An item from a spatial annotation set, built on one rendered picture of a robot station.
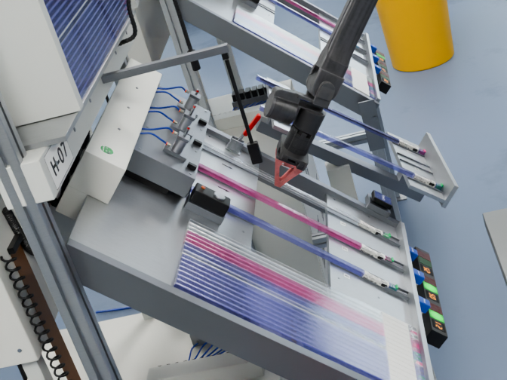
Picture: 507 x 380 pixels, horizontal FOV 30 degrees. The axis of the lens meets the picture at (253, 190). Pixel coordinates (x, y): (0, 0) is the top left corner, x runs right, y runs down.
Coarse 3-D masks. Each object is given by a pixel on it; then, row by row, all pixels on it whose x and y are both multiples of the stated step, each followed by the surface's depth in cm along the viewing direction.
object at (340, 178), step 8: (328, 168) 244; (336, 168) 243; (344, 168) 243; (328, 176) 244; (336, 176) 244; (344, 176) 244; (336, 184) 245; (344, 184) 245; (352, 184) 245; (344, 192) 246; (352, 192) 246; (432, 368) 288
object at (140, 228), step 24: (216, 144) 215; (216, 168) 205; (240, 168) 211; (120, 192) 177; (144, 192) 182; (168, 192) 186; (240, 192) 202; (96, 216) 167; (120, 216) 171; (144, 216) 175; (168, 216) 179; (192, 216) 183; (96, 240) 161; (120, 240) 164; (144, 240) 168; (168, 240) 172; (240, 240) 185; (144, 264) 162; (168, 264) 166
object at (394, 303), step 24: (336, 216) 216; (360, 216) 222; (336, 240) 206; (360, 240) 212; (384, 240) 218; (360, 264) 202; (384, 264) 208; (336, 288) 189; (360, 288) 194; (384, 288) 198; (384, 312) 190; (408, 312) 195
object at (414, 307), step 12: (396, 228) 226; (408, 252) 214; (408, 264) 209; (408, 276) 205; (408, 288) 202; (420, 312) 193; (420, 324) 189; (420, 336) 185; (420, 348) 183; (432, 372) 176
